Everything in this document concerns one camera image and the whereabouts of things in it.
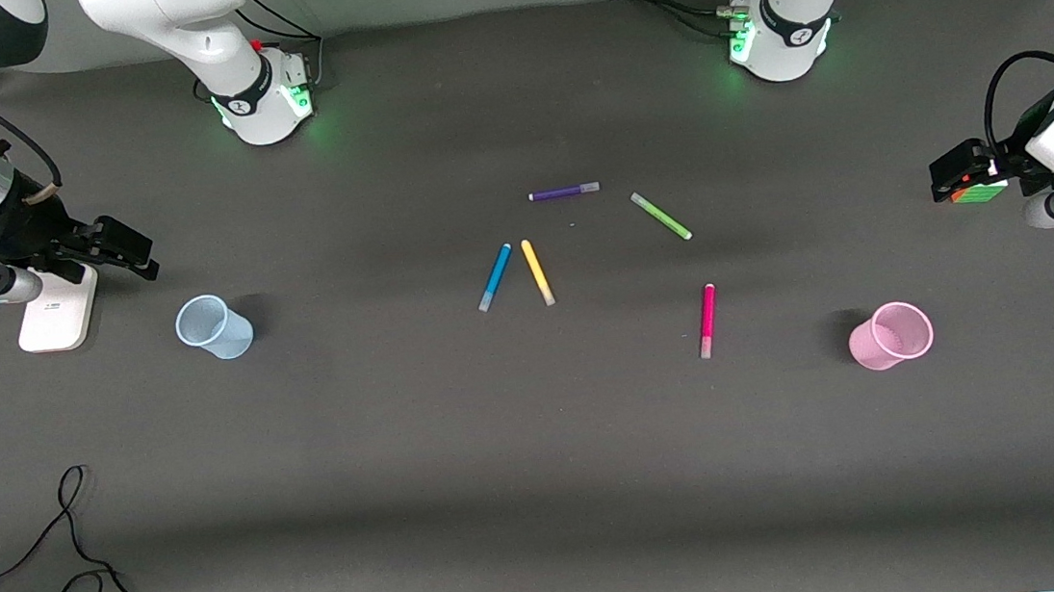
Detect pink marker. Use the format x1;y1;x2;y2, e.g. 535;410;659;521
692;283;724;362

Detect blue marker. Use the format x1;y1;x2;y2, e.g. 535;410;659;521
472;243;520;314

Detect colourful Rubik's cube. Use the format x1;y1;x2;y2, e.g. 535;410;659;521
950;179;1011;207

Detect white rectangular block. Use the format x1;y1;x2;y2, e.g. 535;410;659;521
12;263;105;356

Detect light blue plastic cup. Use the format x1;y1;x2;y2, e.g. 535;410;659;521
172;290;257;365

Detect pink plastic cup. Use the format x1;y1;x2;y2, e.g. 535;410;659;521
844;297;938;375

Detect green marker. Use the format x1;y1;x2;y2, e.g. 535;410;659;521
630;187;695;246

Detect purple marker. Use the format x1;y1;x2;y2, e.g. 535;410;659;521
527;181;603;204

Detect yellow marker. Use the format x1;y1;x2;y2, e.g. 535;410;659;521
520;236;557;309

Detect black right base cables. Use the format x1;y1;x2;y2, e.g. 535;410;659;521
184;0;330;105

